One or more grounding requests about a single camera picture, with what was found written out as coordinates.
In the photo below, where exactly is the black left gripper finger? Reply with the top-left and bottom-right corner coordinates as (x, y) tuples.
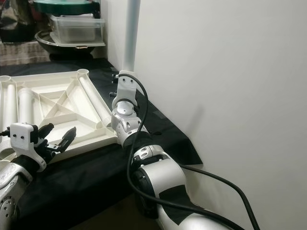
(38, 123), (55, 143)
(59, 126), (77, 153)

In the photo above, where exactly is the white plastic table top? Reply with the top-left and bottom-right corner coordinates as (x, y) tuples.
(0, 69), (123, 161)

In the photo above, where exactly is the black tablecloth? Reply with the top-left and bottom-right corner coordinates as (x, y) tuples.
(0, 57), (203, 230)

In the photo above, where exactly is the black round wok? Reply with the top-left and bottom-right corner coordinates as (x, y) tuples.
(36, 30), (106, 60)

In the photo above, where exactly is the clear plastic container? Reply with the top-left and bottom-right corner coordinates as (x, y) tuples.
(49, 14), (106, 45)

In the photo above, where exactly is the beige cloth covered bench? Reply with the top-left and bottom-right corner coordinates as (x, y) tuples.
(0, 41), (46, 67)

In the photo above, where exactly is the green pot lid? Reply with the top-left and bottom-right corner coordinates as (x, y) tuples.
(33, 0), (101, 15)

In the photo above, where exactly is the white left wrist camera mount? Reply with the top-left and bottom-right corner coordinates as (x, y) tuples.
(11, 123), (40, 156)

